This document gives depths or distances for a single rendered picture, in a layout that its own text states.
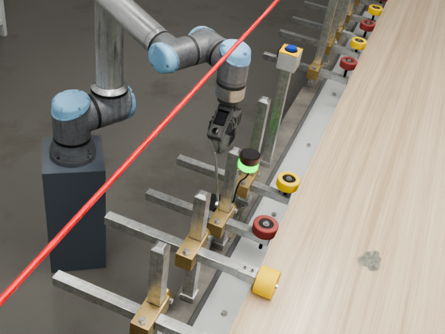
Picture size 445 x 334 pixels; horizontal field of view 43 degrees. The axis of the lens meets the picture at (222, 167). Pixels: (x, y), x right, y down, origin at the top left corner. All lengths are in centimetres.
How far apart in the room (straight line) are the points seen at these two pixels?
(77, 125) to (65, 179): 24
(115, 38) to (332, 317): 128
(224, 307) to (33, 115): 224
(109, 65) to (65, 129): 30
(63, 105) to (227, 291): 95
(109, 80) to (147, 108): 156
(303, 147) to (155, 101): 156
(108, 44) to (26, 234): 116
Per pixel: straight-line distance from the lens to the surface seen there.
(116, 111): 238
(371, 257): 178
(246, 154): 170
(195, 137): 363
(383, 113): 249
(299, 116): 269
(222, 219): 182
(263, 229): 177
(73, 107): 228
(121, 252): 287
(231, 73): 167
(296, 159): 255
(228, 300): 193
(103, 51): 226
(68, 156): 239
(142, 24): 175
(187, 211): 186
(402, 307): 171
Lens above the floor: 213
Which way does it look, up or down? 38 degrees down
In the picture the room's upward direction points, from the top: 9 degrees clockwise
